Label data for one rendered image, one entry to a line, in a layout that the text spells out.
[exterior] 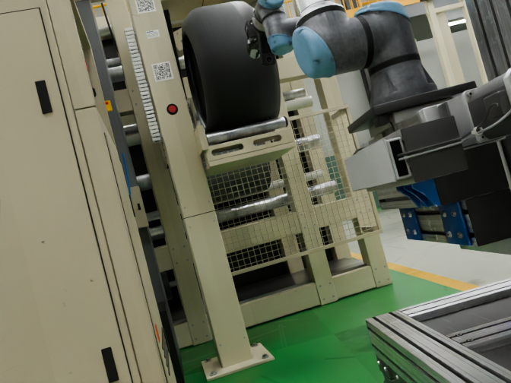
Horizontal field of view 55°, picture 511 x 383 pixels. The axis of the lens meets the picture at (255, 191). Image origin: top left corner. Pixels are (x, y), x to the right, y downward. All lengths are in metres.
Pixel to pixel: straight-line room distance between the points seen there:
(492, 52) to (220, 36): 1.11
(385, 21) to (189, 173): 1.10
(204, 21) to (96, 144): 0.95
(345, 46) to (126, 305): 0.74
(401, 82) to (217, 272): 1.16
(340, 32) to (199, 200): 1.07
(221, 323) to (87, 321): 0.93
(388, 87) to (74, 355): 0.90
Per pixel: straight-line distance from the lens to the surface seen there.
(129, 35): 2.18
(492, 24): 1.08
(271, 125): 1.99
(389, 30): 1.15
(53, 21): 1.27
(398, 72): 1.13
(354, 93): 11.78
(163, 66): 2.08
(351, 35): 1.11
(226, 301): 1.99
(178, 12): 2.62
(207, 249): 1.97
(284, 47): 1.50
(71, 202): 1.16
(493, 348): 1.05
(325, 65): 1.09
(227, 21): 1.98
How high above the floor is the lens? 0.57
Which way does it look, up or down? 2 degrees up
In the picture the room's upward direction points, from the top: 15 degrees counter-clockwise
